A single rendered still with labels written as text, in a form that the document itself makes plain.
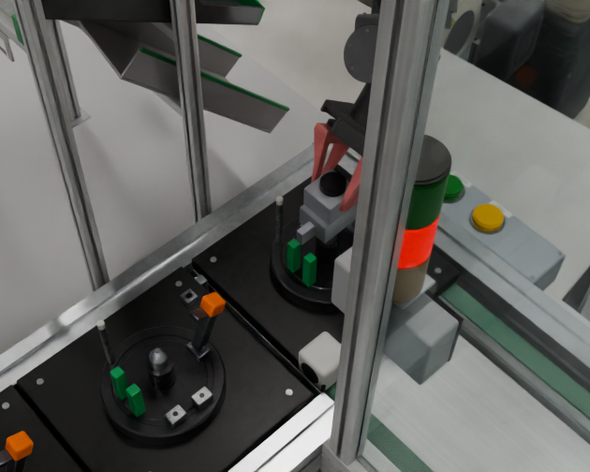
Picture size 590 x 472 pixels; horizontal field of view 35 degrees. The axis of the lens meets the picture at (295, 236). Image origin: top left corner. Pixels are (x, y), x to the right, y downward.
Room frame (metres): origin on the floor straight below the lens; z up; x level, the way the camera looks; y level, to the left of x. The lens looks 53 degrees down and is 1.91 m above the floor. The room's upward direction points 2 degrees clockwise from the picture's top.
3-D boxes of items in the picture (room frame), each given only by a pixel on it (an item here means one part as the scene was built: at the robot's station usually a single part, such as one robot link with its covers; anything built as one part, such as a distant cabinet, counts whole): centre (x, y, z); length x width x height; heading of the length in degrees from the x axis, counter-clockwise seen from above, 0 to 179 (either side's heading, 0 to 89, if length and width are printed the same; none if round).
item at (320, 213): (0.67, -0.03, 1.09); 0.08 x 0.04 x 0.07; 135
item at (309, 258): (0.63, -0.02, 1.01); 0.01 x 0.01 x 0.05; 44
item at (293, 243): (0.65, 0.00, 1.01); 0.01 x 0.01 x 0.05; 44
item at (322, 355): (0.53, -0.04, 0.97); 0.05 x 0.05 x 0.04; 44
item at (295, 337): (0.67, -0.04, 0.96); 0.24 x 0.24 x 0.02; 44
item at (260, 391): (0.49, 0.14, 1.01); 0.24 x 0.24 x 0.13; 44
